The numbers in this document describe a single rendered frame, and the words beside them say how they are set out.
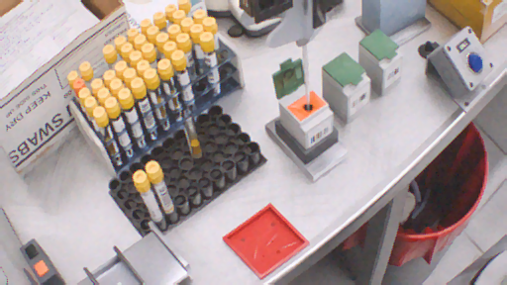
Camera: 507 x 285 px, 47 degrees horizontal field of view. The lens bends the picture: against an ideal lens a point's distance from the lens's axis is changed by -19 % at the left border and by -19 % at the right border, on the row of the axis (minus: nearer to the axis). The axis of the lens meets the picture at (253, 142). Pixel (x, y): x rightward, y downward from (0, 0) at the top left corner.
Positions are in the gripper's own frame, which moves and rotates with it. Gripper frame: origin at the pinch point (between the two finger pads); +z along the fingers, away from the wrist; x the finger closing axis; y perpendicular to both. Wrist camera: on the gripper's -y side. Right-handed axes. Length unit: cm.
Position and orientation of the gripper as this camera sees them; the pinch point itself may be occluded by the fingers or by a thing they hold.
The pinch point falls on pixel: (302, 30)
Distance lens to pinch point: 66.9
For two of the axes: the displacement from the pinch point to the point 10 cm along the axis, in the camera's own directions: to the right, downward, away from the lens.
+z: 0.8, 5.5, 8.3
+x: 5.9, 6.5, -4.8
